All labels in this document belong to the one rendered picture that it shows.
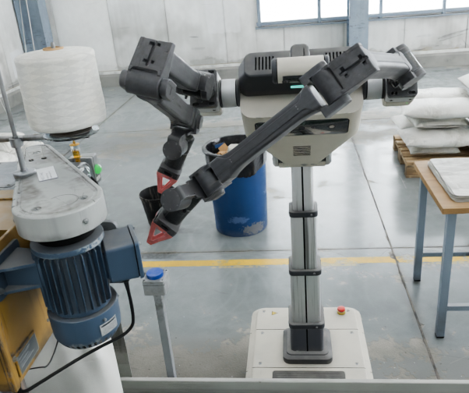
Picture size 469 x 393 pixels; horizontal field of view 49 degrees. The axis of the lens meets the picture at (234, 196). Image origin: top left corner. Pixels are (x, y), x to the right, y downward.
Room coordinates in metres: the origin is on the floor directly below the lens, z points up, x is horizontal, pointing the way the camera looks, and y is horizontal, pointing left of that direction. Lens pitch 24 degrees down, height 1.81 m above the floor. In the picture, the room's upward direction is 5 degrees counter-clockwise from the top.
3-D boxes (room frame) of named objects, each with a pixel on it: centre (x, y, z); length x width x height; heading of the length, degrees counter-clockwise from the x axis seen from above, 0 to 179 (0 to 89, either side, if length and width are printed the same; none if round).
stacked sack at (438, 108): (4.34, -1.84, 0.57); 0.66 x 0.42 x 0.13; 75
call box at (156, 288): (1.58, 0.30, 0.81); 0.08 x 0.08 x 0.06; 82
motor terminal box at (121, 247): (1.00, 0.26, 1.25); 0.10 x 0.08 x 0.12; 17
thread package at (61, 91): (1.11, 0.35, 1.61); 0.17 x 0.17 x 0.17
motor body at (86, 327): (0.97, 0.35, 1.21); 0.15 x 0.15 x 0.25
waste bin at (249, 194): (3.56, -0.04, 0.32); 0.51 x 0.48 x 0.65; 172
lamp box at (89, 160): (1.50, 0.45, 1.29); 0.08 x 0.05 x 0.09; 82
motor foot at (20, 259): (0.94, 0.44, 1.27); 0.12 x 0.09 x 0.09; 172
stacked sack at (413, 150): (4.54, -1.84, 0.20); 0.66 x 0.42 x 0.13; 169
